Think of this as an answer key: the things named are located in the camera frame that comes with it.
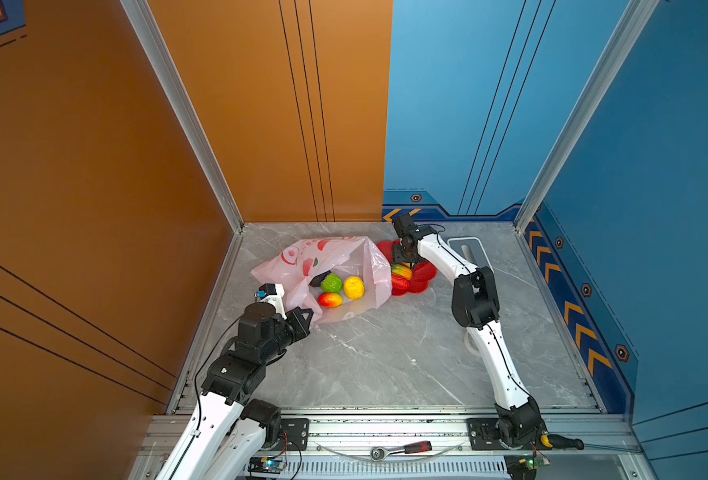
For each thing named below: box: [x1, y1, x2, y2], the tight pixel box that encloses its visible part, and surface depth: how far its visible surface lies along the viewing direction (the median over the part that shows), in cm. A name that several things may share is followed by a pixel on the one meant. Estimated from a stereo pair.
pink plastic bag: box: [250, 236, 393, 323], surface depth 88 cm
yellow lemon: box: [344, 276, 365, 300], surface depth 98 cm
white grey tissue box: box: [446, 236, 494, 273], surface depth 109 cm
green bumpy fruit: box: [321, 273, 343, 294], surface depth 98 cm
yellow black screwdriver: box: [540, 434, 585, 450], surface depth 72 cm
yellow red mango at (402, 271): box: [391, 262, 413, 281], surface depth 104 cm
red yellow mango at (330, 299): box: [317, 292, 343, 308], surface depth 96 cm
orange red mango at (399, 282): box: [391, 273, 409, 290], surface depth 100 cm
